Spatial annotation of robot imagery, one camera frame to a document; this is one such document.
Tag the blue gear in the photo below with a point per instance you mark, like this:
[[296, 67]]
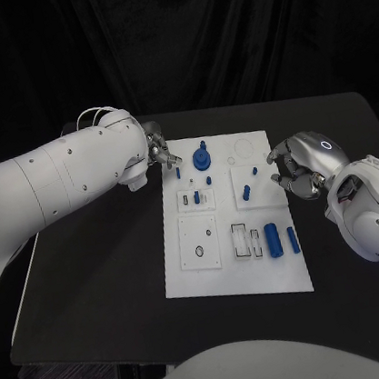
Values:
[[201, 162]]

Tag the large blue cylinder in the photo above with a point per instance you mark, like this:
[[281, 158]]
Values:
[[273, 240]]

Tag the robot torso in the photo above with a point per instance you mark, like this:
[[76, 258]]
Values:
[[256, 372]]

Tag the small blue peg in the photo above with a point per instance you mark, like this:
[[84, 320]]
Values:
[[208, 180], [255, 171], [202, 145]]

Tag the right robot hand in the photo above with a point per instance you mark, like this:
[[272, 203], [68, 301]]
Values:
[[314, 152]]

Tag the white task board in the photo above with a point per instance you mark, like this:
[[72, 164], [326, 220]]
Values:
[[231, 279]]

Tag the blue block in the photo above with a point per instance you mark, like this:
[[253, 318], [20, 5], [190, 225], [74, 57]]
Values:
[[196, 197]]

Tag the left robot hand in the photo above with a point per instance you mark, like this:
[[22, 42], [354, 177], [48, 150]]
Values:
[[158, 146]]

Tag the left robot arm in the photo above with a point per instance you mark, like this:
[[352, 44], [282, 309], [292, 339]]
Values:
[[54, 183]]

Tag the long blue cylinder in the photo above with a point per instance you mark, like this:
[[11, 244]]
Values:
[[293, 240]]

